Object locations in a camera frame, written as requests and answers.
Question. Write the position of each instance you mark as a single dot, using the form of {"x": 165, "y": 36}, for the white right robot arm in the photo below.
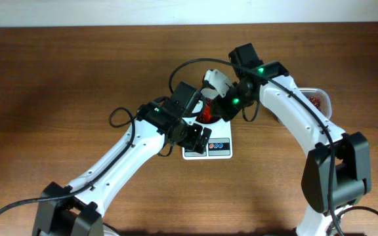
{"x": 337, "y": 171}

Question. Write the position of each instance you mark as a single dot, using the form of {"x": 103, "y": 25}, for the red plastic measuring scoop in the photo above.
{"x": 206, "y": 116}

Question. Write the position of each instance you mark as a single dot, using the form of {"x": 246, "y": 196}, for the white digital kitchen scale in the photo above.
{"x": 219, "y": 145}

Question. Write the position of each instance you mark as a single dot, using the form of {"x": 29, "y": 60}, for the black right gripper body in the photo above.
{"x": 232, "y": 101}

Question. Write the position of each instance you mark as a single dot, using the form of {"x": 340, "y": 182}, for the red beans in container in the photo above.
{"x": 316, "y": 102}

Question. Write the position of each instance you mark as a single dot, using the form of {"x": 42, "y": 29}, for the clear plastic bean container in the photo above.
{"x": 326, "y": 108}

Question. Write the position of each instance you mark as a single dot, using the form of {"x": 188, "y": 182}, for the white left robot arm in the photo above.
{"x": 79, "y": 208}

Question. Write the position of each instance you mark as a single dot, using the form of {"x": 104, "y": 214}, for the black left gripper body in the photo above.
{"x": 188, "y": 136}

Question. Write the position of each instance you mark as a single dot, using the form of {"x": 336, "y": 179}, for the white round bowl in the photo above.
{"x": 220, "y": 123}

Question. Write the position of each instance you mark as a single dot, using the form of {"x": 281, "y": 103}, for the red beans in bowl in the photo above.
{"x": 214, "y": 119}

